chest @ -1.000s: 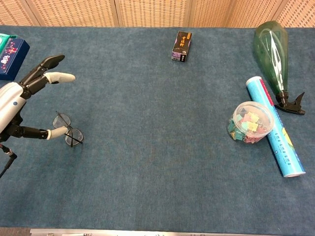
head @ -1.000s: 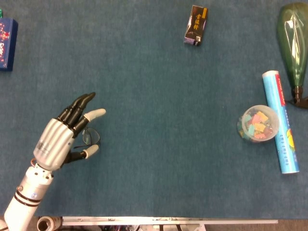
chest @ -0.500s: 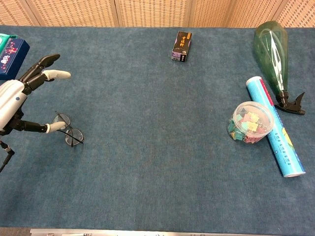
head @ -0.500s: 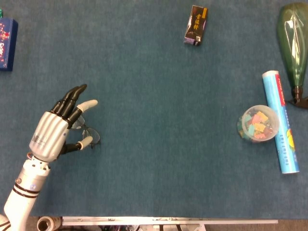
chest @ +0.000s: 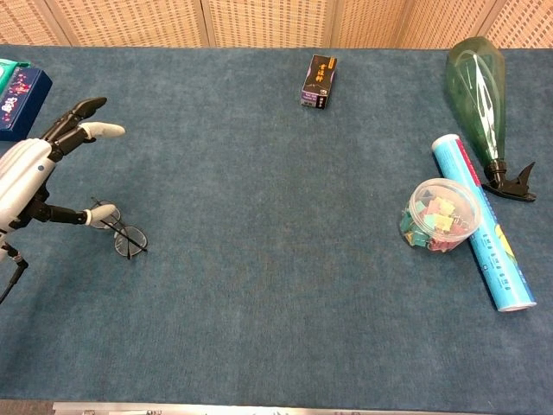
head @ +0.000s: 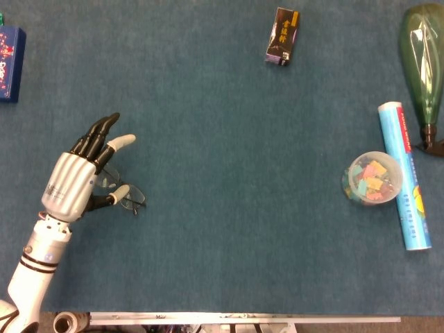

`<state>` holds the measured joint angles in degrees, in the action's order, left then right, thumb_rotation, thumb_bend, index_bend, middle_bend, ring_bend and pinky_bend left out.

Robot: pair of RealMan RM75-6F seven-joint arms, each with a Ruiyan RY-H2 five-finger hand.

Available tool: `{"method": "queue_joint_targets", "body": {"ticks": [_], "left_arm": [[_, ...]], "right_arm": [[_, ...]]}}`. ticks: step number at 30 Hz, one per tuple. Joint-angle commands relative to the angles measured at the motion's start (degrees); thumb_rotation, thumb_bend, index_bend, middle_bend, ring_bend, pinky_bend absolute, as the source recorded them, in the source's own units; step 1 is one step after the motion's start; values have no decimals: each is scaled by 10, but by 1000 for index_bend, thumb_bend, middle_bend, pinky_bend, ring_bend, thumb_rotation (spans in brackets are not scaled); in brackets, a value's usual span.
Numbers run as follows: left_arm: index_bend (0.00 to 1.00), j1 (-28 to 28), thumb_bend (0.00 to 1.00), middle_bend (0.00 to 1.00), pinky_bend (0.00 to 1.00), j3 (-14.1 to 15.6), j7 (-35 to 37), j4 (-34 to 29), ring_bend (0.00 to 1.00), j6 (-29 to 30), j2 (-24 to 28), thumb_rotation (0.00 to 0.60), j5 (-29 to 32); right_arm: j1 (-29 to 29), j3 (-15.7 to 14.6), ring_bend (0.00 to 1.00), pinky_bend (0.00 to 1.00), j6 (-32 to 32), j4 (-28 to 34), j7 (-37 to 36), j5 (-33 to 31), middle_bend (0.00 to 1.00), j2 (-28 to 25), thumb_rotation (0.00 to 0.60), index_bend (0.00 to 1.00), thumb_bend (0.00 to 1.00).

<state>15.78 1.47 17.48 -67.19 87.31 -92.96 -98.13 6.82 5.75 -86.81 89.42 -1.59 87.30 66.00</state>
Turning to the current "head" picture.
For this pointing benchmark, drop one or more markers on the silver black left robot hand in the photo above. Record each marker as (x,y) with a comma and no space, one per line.
(71,184)

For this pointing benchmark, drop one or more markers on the blue cling wrap roll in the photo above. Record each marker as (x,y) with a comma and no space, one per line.
(404,173)

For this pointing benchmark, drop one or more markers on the aluminium table edge rail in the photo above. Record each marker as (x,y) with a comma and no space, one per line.
(243,317)

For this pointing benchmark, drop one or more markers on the clear tub of binder clips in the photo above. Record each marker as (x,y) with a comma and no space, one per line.
(373,178)

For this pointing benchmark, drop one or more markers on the brown cardboard tape roll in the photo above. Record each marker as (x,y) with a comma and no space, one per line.
(67,322)

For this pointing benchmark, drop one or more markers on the dark blue patterned box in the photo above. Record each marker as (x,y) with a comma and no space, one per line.
(8,66)

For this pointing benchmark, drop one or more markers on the black purple ink box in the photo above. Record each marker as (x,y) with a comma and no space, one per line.
(282,36)

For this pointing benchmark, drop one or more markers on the blue felt table cloth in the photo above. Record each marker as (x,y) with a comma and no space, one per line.
(225,173)

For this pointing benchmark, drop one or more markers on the green glass spray bottle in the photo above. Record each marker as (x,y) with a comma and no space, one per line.
(425,66)

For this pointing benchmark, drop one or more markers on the thin black metal eyeglasses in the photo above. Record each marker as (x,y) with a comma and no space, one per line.
(130,196)

